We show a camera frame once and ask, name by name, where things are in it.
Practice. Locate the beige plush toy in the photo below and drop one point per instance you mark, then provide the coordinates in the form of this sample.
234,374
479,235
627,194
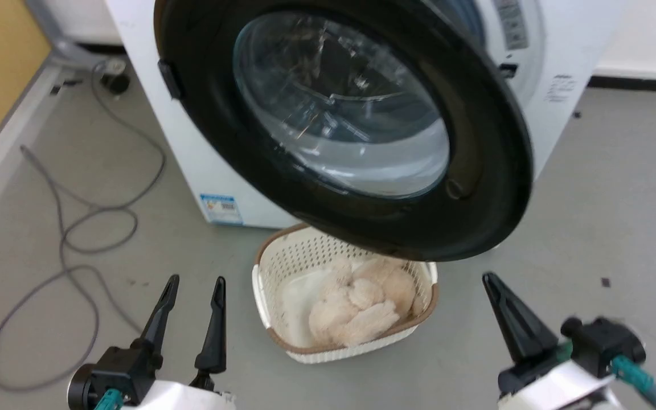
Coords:
362,307

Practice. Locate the cream perforated laundry basket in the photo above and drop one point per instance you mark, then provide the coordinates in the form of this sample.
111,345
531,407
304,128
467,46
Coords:
282,267

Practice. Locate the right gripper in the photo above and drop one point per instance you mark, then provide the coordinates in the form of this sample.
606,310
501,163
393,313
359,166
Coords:
556,387

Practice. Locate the small black floor bracket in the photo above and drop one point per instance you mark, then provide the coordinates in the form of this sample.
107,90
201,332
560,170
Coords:
66,85

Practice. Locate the blue energy label sticker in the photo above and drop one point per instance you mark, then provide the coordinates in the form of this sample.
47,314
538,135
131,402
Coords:
221,208

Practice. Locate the white cloth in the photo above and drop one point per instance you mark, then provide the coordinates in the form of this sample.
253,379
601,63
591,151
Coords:
299,302

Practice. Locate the black and white power plug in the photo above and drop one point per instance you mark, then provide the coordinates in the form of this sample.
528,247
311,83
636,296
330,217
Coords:
115,80

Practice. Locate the grey instruction label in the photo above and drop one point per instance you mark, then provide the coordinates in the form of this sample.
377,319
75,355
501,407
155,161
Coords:
511,23

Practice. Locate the black round glass door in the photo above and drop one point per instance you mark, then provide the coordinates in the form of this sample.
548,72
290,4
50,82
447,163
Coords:
490,171

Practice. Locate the white washing machine body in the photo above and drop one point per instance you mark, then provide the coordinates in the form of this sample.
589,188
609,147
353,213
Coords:
163,131

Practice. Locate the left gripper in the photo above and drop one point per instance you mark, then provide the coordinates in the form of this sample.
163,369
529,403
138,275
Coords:
126,370

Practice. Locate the grey text warning sticker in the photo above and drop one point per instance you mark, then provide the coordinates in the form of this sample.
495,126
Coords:
560,88

